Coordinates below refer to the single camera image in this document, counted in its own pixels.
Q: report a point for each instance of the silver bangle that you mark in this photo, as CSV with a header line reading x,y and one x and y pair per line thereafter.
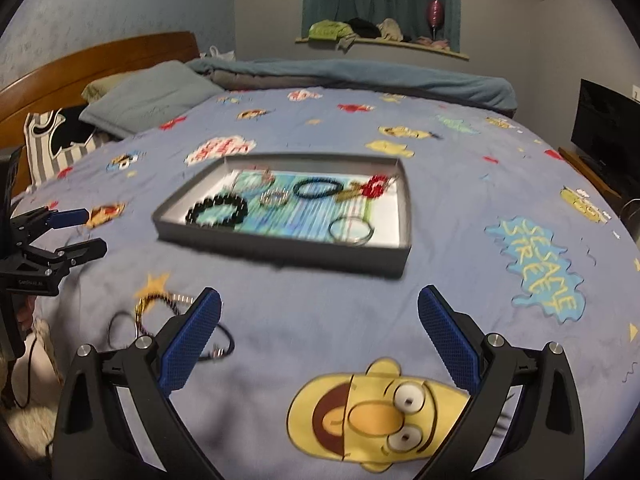
x,y
336,232

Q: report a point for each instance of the beige cloth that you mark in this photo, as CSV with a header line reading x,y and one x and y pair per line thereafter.
x,y
390,30

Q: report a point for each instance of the pink cloth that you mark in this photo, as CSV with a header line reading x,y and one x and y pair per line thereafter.
x,y
430,43

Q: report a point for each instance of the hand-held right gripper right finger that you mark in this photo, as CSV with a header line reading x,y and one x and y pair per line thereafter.
x,y
447,345

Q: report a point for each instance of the teal folded blanket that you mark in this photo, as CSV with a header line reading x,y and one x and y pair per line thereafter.
x,y
350,75

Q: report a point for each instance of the wooden screen stand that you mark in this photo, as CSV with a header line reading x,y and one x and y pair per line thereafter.
x,y
587,165

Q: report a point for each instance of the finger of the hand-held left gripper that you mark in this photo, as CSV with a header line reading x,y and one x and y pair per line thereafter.
x,y
80,252
70,216

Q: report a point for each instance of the white cloth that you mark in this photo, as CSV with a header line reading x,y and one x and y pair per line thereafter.
x,y
217,51

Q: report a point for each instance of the shallow grey cardboard box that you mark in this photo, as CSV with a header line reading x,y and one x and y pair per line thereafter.
x,y
280,255

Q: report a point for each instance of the black cloth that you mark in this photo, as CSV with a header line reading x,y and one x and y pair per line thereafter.
x,y
362,27

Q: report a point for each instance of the green cloth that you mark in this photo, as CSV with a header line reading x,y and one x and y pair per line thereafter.
x,y
325,30

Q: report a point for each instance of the blue cartoon printed blanket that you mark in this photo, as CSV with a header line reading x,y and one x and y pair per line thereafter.
x,y
320,320

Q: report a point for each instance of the wooden headboard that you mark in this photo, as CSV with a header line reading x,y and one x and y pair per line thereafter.
x,y
100,55

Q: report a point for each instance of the grey-blue pillow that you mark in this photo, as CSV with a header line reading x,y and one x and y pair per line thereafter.
x,y
150,95

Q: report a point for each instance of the black flat screen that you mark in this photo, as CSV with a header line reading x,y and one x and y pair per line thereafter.
x,y
605,125

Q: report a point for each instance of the striped black white pillow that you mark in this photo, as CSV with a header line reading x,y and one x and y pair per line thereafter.
x,y
50,155

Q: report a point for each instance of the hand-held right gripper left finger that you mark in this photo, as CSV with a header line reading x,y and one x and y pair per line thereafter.
x,y
192,345

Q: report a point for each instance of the round pearl hair clip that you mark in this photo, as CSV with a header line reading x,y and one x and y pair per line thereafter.
x,y
272,199

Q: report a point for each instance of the olive pillow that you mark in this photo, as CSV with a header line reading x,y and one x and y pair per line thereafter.
x,y
100,87

